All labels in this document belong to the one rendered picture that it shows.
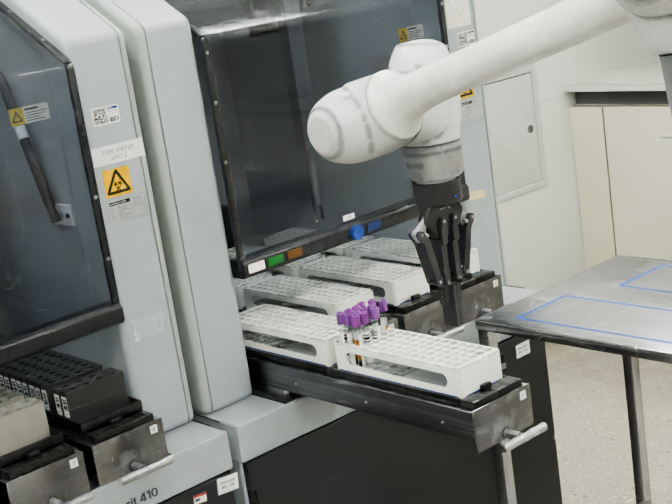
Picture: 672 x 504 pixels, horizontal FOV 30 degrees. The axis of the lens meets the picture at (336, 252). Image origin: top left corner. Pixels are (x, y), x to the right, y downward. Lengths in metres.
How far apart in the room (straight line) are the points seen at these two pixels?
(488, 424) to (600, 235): 2.84
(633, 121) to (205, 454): 2.71
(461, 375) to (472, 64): 0.52
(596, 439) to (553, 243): 1.09
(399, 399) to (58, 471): 0.55
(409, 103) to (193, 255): 0.65
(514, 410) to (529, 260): 2.61
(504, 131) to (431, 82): 2.75
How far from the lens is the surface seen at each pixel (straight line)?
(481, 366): 1.99
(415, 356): 2.05
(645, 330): 2.18
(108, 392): 2.15
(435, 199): 1.91
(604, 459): 3.69
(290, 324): 2.30
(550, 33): 1.70
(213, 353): 2.28
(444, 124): 1.88
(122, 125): 2.13
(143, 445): 2.12
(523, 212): 4.55
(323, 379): 2.19
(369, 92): 1.74
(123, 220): 2.14
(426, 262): 1.94
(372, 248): 2.76
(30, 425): 2.09
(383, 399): 2.08
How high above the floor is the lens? 1.53
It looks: 14 degrees down
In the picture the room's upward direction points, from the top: 9 degrees counter-clockwise
